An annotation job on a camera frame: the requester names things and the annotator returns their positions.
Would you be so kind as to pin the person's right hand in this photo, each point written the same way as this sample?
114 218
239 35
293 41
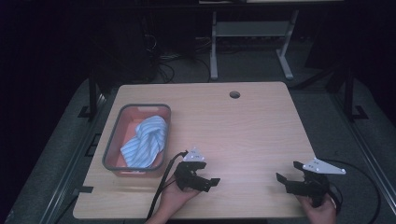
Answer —
320 213

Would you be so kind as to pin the grey metal desk frame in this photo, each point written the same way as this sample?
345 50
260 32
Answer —
249 29

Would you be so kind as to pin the pink basket with grey rim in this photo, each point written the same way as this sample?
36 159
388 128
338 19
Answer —
124 137

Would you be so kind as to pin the black table bracket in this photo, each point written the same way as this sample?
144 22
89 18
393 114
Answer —
83 189

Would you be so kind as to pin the black metal post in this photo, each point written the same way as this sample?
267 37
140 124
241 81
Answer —
350 93
92 93

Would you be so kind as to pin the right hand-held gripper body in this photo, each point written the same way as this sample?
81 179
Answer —
316 183

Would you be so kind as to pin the aluminium floor rail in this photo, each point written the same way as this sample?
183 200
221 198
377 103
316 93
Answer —
367 149
71 165

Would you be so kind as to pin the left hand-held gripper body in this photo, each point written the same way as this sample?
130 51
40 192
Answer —
189 174

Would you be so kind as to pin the blue striped cloth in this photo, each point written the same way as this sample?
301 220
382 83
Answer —
146 141

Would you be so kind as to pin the person's left hand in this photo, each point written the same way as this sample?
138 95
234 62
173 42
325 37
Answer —
176 199

